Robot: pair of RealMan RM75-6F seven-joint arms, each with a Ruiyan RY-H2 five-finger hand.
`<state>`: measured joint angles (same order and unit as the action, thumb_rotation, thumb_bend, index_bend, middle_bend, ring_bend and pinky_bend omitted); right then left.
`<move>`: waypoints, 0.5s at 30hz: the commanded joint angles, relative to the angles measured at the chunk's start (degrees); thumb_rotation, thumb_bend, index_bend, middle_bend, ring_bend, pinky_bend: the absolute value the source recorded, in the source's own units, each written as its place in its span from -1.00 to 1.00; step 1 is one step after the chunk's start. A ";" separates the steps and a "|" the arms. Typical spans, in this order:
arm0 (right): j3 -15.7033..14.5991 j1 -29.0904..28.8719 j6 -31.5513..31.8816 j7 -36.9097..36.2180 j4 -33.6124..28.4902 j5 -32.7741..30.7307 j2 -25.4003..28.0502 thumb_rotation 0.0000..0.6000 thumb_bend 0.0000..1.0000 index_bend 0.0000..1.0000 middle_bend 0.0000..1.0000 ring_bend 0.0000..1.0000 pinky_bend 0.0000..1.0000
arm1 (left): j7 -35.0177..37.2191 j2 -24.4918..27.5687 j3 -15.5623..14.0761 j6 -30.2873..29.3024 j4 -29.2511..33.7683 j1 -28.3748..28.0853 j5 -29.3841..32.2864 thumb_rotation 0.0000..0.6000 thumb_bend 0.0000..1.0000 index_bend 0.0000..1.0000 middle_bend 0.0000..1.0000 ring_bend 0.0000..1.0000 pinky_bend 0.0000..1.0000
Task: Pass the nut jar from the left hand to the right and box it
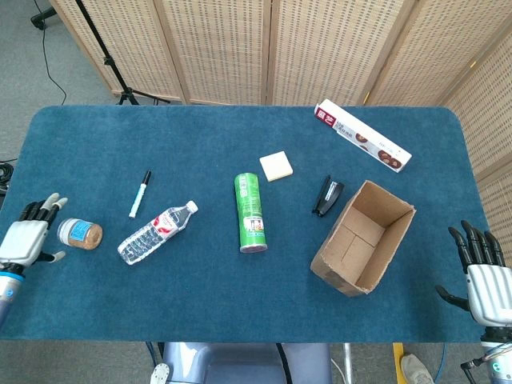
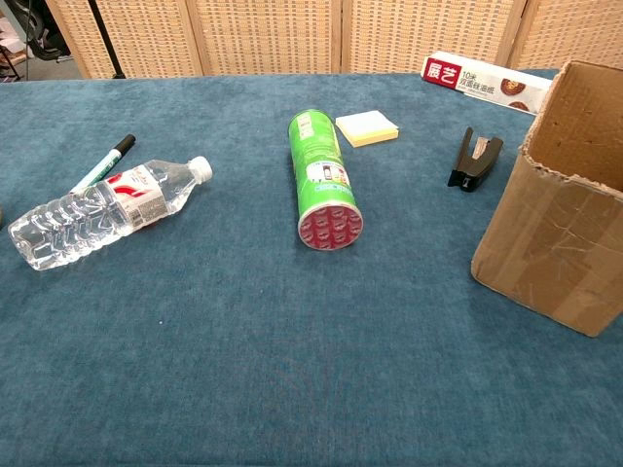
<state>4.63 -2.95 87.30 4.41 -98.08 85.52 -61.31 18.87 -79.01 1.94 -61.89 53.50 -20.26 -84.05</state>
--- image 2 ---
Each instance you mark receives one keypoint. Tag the clear plastic water bottle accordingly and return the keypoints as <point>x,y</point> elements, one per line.
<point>92,214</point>

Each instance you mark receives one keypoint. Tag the black stapler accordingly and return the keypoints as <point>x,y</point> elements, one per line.
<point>474,170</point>

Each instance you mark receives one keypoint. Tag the black office chair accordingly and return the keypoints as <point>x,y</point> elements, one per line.
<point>44,39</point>

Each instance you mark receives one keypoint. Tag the white baking paper box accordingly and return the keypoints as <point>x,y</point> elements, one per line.
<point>487,80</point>

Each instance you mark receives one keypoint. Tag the green chips can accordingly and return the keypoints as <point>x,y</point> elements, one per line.
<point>318,165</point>

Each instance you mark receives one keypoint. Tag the green white marker pen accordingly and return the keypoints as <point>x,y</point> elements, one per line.
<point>108,160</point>

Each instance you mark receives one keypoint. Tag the black tripod stand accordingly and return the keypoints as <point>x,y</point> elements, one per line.
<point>104,39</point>

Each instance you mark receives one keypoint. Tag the yellow sticky notes pad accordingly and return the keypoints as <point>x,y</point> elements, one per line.
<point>367,127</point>

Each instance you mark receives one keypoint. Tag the blue tablecloth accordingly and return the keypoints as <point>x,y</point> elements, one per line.
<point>243,340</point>

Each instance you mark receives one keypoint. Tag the wicker folding screen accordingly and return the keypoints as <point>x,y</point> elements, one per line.
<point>267,34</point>

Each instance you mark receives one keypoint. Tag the open brown cardboard box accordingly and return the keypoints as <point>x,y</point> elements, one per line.
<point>545,243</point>

